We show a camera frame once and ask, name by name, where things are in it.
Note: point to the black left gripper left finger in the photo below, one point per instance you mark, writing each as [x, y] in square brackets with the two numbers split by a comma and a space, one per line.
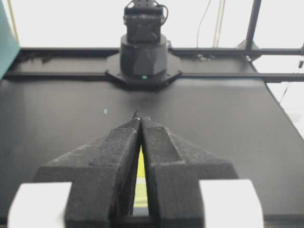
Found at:
[103, 177]

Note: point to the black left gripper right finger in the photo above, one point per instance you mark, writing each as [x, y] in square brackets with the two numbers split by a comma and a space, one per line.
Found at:
[174, 166]

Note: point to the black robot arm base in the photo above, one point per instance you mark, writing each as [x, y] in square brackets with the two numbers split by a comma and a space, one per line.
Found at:
[144, 58]

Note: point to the yellow towel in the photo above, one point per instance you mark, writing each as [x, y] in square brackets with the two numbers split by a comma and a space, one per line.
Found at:
[141, 199]

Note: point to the teal panel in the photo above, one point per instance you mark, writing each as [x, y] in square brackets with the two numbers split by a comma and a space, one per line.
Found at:
[9, 47]

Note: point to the black metal frame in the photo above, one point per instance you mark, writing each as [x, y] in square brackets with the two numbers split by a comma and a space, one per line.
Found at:
[103, 64]

